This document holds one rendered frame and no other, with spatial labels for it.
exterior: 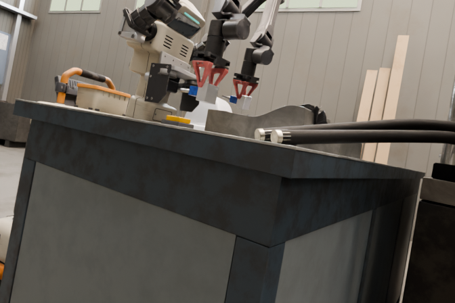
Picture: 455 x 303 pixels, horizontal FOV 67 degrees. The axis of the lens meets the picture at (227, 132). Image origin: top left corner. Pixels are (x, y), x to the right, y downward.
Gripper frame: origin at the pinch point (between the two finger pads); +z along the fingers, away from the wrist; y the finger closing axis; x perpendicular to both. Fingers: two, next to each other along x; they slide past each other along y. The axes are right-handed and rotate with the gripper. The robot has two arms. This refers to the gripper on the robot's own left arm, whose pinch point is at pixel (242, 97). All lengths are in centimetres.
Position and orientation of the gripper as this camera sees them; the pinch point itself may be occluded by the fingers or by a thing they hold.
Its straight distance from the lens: 141.9
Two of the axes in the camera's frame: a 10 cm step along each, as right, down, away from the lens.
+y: 5.7, -0.2, 8.2
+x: -7.9, -2.7, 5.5
